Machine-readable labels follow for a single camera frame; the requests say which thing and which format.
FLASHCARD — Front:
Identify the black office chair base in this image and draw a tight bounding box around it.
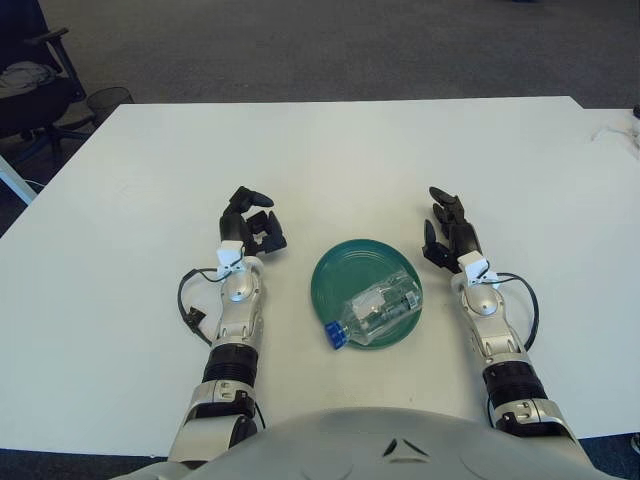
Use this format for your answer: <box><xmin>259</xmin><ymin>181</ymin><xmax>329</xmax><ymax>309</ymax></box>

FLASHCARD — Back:
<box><xmin>0</xmin><ymin>0</ymin><xmax>96</xmax><ymax>161</ymax></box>

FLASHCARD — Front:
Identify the green round plate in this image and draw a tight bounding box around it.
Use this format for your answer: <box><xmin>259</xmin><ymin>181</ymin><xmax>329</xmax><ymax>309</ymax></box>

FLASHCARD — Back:
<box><xmin>310</xmin><ymin>238</ymin><xmax>424</xmax><ymax>351</ymax></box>

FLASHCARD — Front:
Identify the black mesh wastebasket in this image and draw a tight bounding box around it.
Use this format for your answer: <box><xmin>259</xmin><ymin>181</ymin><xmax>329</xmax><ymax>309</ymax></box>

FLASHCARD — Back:
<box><xmin>84</xmin><ymin>86</ymin><xmax>134</xmax><ymax>126</ymax></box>

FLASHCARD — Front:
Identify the clear bottle with blue cap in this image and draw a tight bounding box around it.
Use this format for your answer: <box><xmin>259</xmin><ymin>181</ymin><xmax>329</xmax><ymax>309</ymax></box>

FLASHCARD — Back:
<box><xmin>323</xmin><ymin>267</ymin><xmax>420</xmax><ymax>352</ymax></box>

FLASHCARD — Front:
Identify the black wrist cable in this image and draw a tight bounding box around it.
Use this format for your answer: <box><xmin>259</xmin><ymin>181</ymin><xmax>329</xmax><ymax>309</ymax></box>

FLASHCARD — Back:
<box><xmin>492</xmin><ymin>272</ymin><xmax>540</xmax><ymax>351</ymax></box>
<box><xmin>178</xmin><ymin>267</ymin><xmax>224</xmax><ymax>349</ymax></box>

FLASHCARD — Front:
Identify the grey crumpled cloth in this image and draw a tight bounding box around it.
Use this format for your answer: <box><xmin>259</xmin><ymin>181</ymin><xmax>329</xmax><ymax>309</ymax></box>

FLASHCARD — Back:
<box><xmin>0</xmin><ymin>62</ymin><xmax>56</xmax><ymax>91</ymax></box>

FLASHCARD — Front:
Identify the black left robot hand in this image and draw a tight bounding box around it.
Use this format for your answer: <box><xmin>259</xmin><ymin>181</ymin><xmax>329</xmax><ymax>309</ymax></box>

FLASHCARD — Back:
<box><xmin>218</xmin><ymin>185</ymin><xmax>289</xmax><ymax>259</ymax></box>

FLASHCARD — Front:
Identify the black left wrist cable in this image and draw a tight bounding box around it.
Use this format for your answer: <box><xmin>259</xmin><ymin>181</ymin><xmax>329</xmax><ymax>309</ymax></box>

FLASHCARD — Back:
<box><xmin>178</xmin><ymin>267</ymin><xmax>224</xmax><ymax>349</ymax></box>

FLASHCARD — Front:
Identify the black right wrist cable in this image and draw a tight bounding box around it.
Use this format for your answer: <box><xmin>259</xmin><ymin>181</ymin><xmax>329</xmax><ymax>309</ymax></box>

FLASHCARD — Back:
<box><xmin>492</xmin><ymin>272</ymin><xmax>540</xmax><ymax>351</ymax></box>

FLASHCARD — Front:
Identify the grey robot torso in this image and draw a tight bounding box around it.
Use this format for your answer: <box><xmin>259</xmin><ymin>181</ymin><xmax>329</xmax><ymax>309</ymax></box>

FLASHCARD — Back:
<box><xmin>107</xmin><ymin>407</ymin><xmax>616</xmax><ymax>480</ymax></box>

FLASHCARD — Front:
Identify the thin white cable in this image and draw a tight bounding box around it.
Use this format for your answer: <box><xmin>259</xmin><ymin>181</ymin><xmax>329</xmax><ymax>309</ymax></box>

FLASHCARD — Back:
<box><xmin>589</xmin><ymin>124</ymin><xmax>640</xmax><ymax>149</ymax></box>

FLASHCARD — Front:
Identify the white furniture panel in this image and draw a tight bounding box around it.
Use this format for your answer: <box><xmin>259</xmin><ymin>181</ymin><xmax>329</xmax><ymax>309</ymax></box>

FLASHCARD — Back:
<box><xmin>0</xmin><ymin>154</ymin><xmax>39</xmax><ymax>206</ymax></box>

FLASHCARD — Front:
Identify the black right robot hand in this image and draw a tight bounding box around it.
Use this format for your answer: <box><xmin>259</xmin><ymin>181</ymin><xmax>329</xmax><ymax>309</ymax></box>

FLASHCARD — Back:
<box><xmin>422</xmin><ymin>186</ymin><xmax>484</xmax><ymax>274</ymax></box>

